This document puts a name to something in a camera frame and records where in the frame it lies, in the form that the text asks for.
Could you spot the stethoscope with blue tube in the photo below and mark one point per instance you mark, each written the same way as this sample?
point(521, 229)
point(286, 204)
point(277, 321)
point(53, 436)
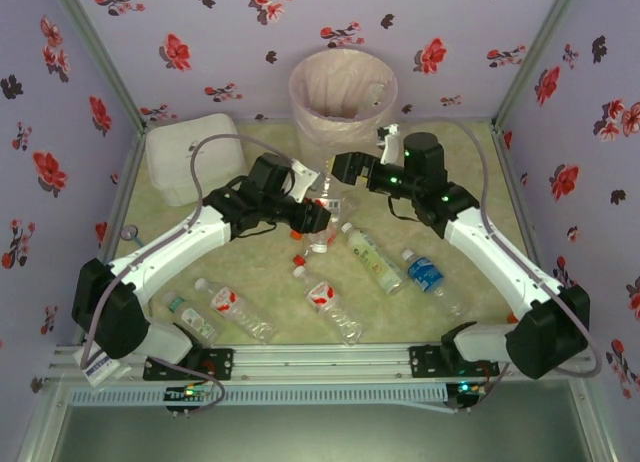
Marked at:
point(131, 231)

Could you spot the clear bottle with red label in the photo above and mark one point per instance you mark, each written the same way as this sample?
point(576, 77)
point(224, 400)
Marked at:
point(322, 294)
point(225, 301)

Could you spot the white ribbed waste bin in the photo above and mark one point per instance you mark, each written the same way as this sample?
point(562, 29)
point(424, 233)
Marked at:
point(312, 157)

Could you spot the white packet with blue print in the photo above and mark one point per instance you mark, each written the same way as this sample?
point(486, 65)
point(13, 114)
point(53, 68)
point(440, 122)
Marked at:
point(100, 369)

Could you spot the clear bottle with red cap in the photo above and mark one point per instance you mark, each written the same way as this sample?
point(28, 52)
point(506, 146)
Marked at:
point(296, 235)
point(317, 247)

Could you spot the aluminium side rail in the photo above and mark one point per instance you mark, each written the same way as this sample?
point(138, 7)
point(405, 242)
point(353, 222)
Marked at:
point(124, 182)
point(517, 192)

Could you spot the pale green drink bottle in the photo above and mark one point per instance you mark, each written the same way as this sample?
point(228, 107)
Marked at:
point(372, 262)

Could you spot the pink plastic bin liner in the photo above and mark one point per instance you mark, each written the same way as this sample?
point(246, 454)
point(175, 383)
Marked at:
point(320, 77)

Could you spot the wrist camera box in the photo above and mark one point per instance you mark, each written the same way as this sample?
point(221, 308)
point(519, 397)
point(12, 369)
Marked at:
point(391, 147)
point(305, 179)

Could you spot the circuit board with green light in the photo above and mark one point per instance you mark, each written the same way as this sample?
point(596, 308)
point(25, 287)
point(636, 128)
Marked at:
point(465, 388)
point(187, 393)

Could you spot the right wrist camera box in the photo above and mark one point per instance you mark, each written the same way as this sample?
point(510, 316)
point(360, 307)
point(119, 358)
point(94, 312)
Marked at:
point(391, 147)

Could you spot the small orange round object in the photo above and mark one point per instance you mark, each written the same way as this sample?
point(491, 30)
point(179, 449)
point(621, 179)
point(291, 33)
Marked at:
point(511, 318)

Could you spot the aluminium frame post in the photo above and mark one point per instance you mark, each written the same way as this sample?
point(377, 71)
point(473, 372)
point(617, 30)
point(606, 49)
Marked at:
point(98, 52)
point(537, 52)

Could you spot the white lidded plastic box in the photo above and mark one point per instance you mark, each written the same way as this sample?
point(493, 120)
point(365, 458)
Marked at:
point(175, 147)

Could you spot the clear bottle with blue label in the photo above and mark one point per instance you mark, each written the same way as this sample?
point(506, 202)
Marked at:
point(425, 274)

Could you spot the clear bottle with green cap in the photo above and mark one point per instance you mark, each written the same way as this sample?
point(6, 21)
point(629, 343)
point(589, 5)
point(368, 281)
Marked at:
point(192, 319)

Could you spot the small bottle red white label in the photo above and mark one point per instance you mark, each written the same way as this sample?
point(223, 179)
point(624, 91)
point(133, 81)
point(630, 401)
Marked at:
point(330, 203)

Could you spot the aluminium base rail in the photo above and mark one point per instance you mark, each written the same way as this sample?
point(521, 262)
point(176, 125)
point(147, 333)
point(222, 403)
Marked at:
point(320, 364)

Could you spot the clear crushed plastic bottle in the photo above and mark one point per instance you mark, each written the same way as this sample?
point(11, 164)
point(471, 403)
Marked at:
point(375, 93)

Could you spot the clear capless plastic bottle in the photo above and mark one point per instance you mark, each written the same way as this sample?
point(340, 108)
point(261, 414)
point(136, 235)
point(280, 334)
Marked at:
point(350, 208)

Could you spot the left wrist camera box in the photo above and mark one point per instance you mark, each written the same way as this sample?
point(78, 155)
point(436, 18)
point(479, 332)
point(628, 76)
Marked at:
point(305, 179)

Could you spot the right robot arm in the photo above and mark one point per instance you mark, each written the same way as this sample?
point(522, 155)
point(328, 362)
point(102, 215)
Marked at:
point(500, 262)

